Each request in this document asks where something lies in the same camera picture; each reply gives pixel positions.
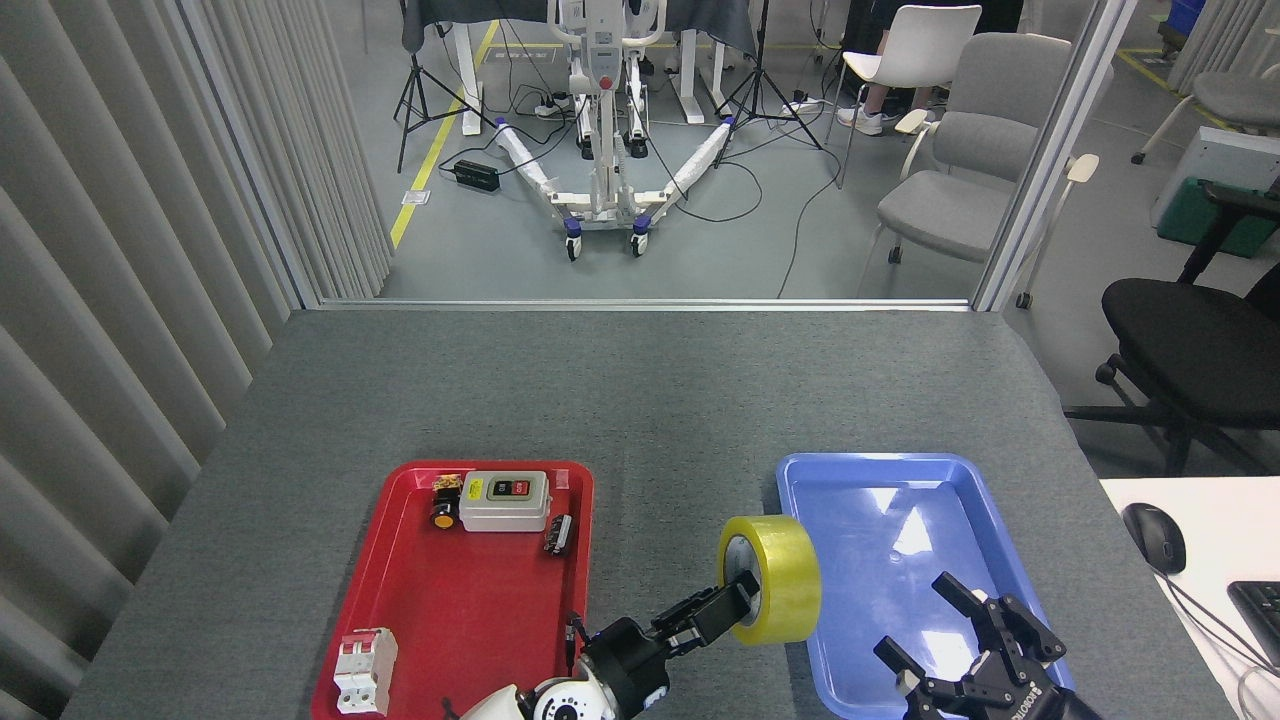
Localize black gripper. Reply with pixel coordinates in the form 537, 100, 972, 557
578, 569, 762, 717
873, 571, 1102, 720

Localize yellow tape roll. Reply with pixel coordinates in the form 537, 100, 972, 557
716, 514, 823, 646

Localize blue plastic tray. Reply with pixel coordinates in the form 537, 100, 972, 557
776, 452, 1076, 720

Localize black computer mouse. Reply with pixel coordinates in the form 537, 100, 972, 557
1122, 502, 1187, 576

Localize red plastic tray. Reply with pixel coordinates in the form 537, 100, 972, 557
312, 459, 595, 720

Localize white desk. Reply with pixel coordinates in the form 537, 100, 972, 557
1100, 477, 1280, 720

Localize yellow black push button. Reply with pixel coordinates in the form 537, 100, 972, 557
428, 474, 464, 531

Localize black keyboard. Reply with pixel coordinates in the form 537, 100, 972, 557
1227, 581, 1280, 669

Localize white circuit breaker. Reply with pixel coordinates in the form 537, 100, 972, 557
333, 627, 399, 716

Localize black office chair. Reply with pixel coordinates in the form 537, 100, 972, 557
1063, 180, 1280, 477

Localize white wheeled stand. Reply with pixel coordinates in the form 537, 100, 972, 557
495, 0, 736, 263

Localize green box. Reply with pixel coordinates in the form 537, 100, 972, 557
1157, 178, 1280, 259

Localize grey padded chair, wooden armrests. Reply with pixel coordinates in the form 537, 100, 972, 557
858, 33, 1116, 309

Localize person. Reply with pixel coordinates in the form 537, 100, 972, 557
836, 0, 1026, 137

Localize black tripod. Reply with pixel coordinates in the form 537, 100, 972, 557
713, 0, 824, 169
393, 0, 498, 174

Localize light grey box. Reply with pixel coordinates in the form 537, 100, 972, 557
1150, 127, 1280, 231

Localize dark cloth covered table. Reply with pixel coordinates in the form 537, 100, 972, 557
400, 0, 771, 136

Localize white plastic chair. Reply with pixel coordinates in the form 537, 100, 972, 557
825, 5, 983, 189

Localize grey two-button switch box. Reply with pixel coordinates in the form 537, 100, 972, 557
457, 470, 552, 533

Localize black mouse cable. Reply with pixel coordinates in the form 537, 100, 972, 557
1160, 570, 1280, 683

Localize silver frame post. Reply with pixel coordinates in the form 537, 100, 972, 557
972, 0, 1141, 313

